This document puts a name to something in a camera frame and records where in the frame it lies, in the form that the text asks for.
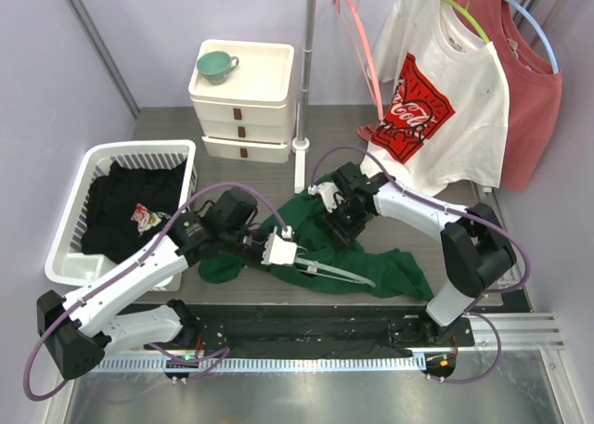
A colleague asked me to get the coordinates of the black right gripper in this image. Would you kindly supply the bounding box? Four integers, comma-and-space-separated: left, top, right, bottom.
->
320, 199, 369, 251

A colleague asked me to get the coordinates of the mint green hanger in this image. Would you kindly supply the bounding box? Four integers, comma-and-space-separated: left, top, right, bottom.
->
294, 257, 376, 288

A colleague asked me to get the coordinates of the green t-shirt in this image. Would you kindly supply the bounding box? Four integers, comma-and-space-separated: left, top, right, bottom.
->
198, 191, 433, 302

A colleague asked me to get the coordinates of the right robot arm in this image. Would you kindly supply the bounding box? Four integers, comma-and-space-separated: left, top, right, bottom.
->
308, 162, 517, 345

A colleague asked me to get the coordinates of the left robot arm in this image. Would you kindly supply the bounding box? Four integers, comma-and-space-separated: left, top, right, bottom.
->
36, 186, 289, 380

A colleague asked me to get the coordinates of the white graphic t-shirt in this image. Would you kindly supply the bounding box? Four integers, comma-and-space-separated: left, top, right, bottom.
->
360, 0, 510, 196

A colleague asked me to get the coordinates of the black t-shirt in basket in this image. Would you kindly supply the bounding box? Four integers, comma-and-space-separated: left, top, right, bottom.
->
81, 162, 186, 263

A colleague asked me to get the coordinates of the pink hanger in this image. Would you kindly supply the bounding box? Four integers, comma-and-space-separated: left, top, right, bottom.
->
332, 0, 384, 121

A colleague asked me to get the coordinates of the red t-shirt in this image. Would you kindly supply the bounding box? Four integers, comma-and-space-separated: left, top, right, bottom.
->
453, 0, 562, 190

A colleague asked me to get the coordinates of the lime green hanger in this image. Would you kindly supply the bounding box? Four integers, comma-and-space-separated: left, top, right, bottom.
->
442, 0, 491, 45

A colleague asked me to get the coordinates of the blue hanger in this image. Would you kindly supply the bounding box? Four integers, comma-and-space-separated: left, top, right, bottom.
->
504, 0, 560, 74

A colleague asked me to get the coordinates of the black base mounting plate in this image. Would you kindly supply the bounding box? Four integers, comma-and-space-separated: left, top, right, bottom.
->
164, 304, 475, 359

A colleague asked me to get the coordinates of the white drawer unit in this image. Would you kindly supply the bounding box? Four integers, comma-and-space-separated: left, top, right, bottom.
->
188, 39, 296, 163

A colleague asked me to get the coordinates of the teal cup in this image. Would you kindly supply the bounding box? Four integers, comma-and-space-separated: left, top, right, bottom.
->
196, 50, 239, 85

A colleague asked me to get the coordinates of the metal clothes rack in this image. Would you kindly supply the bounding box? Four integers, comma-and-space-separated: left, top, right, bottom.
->
291, 0, 568, 194

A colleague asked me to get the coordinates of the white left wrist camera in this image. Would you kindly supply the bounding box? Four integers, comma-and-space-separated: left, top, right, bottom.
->
261, 227, 298, 266

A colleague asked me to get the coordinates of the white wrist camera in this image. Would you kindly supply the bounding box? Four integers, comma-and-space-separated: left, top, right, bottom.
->
261, 227, 298, 266
307, 182, 344, 213

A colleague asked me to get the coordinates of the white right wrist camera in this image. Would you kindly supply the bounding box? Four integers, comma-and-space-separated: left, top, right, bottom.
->
307, 182, 344, 213

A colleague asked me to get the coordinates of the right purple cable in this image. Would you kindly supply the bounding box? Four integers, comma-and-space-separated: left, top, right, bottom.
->
308, 145, 531, 386

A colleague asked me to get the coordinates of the purple cable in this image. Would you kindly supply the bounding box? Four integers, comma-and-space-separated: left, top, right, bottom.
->
22, 180, 296, 402
308, 145, 531, 386

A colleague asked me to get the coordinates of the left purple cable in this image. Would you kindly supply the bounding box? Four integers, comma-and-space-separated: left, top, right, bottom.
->
22, 180, 296, 402

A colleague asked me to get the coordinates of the perforated white cable duct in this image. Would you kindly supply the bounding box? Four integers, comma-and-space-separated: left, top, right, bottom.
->
93, 353, 426, 374

